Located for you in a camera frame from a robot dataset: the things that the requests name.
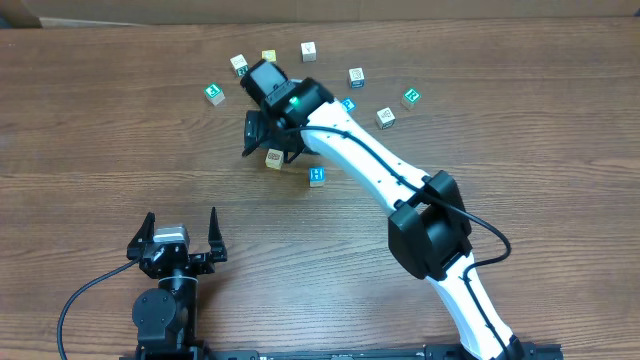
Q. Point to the green R block right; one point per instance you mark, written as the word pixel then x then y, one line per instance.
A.
pixel 410 98

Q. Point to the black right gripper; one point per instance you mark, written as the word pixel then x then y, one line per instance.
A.
pixel 264 132

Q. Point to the wooden block green side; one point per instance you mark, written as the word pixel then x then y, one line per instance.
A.
pixel 385 118

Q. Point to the green E letter block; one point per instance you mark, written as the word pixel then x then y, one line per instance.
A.
pixel 214 94

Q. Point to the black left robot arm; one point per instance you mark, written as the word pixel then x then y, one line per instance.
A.
pixel 166 316

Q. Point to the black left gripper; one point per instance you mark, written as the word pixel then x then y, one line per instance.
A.
pixel 203 262

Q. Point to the dark green R block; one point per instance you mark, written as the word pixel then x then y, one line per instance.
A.
pixel 240 65

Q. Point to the blue side wooden block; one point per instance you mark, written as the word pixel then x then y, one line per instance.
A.
pixel 356 77

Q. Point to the blue H letter block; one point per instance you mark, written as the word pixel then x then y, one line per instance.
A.
pixel 317 176

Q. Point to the yellow side pineapple block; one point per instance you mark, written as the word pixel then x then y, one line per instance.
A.
pixel 274 159

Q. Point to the blue P letter block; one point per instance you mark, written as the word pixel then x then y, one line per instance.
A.
pixel 348 105

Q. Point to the cardboard back wall panel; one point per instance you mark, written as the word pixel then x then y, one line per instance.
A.
pixel 29 12

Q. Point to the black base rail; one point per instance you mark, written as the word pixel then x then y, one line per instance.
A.
pixel 428 352

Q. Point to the plain wooden block far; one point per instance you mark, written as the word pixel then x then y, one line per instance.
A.
pixel 308 52

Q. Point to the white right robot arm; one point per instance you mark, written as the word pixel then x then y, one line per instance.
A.
pixel 428 226

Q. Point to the yellow top wooden block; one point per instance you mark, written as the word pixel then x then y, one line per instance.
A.
pixel 269 56

